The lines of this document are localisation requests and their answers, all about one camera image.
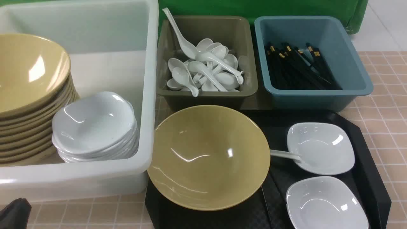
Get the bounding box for yellow noodle bowl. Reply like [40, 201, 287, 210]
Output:
[147, 105, 271, 211]

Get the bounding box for white soup spoon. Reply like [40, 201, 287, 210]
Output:
[269, 149, 302, 163]

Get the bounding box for white square dish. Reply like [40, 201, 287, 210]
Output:
[286, 176, 369, 229]
[287, 122, 355, 176]

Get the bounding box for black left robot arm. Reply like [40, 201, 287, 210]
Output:
[0, 198, 32, 229]

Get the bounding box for pile of white spoons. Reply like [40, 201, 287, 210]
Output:
[167, 38, 245, 98]

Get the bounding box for upright white spoon in bin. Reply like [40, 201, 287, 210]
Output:
[162, 8, 199, 60]

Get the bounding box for olive plastic spoon bin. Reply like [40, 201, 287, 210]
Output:
[156, 16, 259, 112]

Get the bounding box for pile of black chopsticks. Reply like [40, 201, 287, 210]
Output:
[264, 42, 343, 90]

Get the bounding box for stack of white dishes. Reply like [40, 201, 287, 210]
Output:
[52, 91, 140, 163]

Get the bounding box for blue plastic chopstick bin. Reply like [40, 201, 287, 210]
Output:
[254, 16, 373, 111]

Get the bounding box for black plastic serving tray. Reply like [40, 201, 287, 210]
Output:
[145, 110, 391, 229]

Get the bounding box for large white plastic tub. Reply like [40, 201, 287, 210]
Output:
[1, 0, 159, 204]

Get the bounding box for stack of yellow bowls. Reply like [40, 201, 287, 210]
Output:
[0, 33, 79, 168]

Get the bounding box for green backdrop cloth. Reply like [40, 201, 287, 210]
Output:
[1, 0, 367, 44]

